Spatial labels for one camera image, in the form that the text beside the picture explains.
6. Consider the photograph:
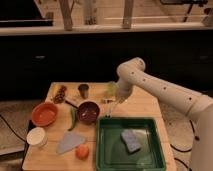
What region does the white dish brush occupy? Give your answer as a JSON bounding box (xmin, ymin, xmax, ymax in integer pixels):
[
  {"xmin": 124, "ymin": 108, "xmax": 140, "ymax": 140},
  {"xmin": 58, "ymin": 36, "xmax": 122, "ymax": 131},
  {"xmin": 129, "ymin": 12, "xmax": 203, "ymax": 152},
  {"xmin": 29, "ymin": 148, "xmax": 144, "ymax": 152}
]
[{"xmin": 105, "ymin": 101, "xmax": 119, "ymax": 118}]

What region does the purple bowl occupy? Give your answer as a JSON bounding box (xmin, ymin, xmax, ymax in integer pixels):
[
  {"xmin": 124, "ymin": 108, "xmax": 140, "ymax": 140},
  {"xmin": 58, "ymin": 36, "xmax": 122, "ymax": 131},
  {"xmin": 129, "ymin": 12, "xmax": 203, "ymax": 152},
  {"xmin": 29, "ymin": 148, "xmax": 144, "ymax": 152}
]
[{"xmin": 77, "ymin": 101, "xmax": 100, "ymax": 124}]

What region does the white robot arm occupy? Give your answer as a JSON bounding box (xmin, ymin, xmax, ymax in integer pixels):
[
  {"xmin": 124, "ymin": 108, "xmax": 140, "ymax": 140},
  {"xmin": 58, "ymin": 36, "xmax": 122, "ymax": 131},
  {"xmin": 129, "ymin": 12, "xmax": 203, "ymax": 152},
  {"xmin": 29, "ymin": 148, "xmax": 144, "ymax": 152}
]
[{"xmin": 116, "ymin": 57, "xmax": 213, "ymax": 171}]

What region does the orange bowl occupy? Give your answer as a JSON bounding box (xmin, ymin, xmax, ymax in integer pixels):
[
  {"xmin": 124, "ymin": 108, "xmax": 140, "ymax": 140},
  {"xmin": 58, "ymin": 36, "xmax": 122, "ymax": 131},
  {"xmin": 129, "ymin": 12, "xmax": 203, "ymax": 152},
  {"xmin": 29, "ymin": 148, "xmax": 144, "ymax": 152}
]
[{"xmin": 31, "ymin": 102, "xmax": 58, "ymax": 127}]

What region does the green glass cup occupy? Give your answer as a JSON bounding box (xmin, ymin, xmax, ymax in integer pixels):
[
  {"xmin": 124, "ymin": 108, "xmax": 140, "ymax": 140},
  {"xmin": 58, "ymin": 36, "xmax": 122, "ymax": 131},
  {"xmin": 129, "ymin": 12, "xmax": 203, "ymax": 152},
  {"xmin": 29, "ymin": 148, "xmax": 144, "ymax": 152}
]
[{"xmin": 107, "ymin": 81, "xmax": 116, "ymax": 97}]

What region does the metal fork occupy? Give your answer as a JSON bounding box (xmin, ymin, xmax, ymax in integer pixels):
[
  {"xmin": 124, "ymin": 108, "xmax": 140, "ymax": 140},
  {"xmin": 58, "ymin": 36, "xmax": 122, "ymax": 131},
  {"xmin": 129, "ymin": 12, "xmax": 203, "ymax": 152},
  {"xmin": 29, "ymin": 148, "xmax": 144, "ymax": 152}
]
[{"xmin": 102, "ymin": 99, "xmax": 115, "ymax": 103}]

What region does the dark metal cup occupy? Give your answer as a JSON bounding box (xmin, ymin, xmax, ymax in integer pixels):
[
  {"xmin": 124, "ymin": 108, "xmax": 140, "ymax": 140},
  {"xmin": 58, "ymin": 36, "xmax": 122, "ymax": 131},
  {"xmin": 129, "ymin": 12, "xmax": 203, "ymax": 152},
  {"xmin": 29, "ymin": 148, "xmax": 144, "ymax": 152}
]
[{"xmin": 78, "ymin": 84, "xmax": 89, "ymax": 99}]

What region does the blue sponge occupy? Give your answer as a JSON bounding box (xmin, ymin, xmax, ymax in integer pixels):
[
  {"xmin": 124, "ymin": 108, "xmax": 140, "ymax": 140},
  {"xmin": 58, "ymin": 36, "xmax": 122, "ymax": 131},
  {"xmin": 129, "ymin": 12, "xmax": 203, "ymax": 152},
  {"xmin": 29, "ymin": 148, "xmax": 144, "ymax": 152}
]
[{"xmin": 121, "ymin": 129, "xmax": 141, "ymax": 153}]

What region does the green chili pepper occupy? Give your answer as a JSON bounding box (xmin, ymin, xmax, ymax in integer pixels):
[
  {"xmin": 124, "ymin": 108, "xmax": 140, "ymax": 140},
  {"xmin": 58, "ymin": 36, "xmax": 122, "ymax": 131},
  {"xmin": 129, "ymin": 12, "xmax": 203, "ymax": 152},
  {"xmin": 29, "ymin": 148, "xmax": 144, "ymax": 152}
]
[{"xmin": 68, "ymin": 108, "xmax": 77, "ymax": 131}]

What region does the brown grape bunch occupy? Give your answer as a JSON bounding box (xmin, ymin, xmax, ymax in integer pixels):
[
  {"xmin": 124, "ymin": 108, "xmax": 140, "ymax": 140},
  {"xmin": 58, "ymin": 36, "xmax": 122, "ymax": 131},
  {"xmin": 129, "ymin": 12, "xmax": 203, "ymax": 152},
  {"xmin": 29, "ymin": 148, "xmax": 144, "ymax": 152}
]
[{"xmin": 53, "ymin": 85, "xmax": 67, "ymax": 104}]

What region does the green plastic tray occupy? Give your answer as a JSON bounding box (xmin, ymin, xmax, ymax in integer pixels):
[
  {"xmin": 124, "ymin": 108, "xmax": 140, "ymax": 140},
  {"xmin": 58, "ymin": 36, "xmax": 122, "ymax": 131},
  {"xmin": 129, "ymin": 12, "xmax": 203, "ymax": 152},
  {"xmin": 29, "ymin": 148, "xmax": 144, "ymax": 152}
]
[{"xmin": 96, "ymin": 117, "xmax": 166, "ymax": 171}]

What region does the grey triangular cloth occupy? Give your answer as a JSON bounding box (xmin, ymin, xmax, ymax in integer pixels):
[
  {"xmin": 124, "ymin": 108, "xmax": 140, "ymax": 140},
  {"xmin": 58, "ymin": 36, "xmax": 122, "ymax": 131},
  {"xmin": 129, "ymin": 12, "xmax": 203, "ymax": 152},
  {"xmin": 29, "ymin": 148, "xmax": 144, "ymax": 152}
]
[{"xmin": 56, "ymin": 131, "xmax": 86, "ymax": 154}]

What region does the orange fruit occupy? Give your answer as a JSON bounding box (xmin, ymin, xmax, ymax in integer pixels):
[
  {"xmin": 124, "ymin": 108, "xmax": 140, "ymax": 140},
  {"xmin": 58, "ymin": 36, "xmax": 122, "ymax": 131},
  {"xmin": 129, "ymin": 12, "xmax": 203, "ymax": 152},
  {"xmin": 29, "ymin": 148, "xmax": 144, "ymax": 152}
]
[{"xmin": 75, "ymin": 144, "xmax": 89, "ymax": 160}]

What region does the white cup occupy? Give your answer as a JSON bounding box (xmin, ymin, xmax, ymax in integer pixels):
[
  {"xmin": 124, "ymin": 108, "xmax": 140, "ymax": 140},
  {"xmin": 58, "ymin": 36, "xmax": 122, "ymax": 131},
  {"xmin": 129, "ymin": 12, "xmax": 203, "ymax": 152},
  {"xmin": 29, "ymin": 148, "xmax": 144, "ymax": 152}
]
[{"xmin": 26, "ymin": 127, "xmax": 47, "ymax": 147}]

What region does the black cable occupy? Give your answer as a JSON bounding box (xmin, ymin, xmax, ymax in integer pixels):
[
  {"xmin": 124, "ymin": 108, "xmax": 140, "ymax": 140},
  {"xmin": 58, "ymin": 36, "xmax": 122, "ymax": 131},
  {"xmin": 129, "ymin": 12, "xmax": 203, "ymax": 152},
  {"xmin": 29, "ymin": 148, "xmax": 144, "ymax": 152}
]
[{"xmin": 0, "ymin": 114, "xmax": 28, "ymax": 144}]

